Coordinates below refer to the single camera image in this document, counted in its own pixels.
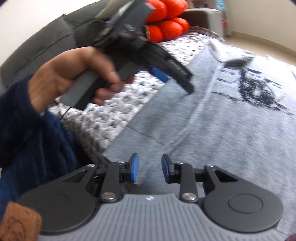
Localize grey knit sweater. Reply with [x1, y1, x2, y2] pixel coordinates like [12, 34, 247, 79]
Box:
[104, 48, 295, 235]

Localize person left hand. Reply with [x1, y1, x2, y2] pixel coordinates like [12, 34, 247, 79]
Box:
[28, 47, 134, 114]

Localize smartphone on stand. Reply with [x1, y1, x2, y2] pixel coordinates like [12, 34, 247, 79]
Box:
[142, 25, 151, 41]

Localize dark grey sofa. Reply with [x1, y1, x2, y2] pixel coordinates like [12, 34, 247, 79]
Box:
[1, 1, 224, 93]

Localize orange pumpkin plush cushion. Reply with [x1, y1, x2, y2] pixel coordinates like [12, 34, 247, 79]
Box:
[144, 0, 190, 43]

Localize grey patterned quilt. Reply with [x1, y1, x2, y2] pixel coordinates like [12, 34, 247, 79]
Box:
[48, 25, 296, 163]

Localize teal hanging bag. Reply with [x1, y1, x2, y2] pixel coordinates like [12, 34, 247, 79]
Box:
[216, 0, 226, 12]

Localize brown fuzzy sleeve cuff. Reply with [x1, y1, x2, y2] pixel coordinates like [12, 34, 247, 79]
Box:
[1, 202, 42, 241]

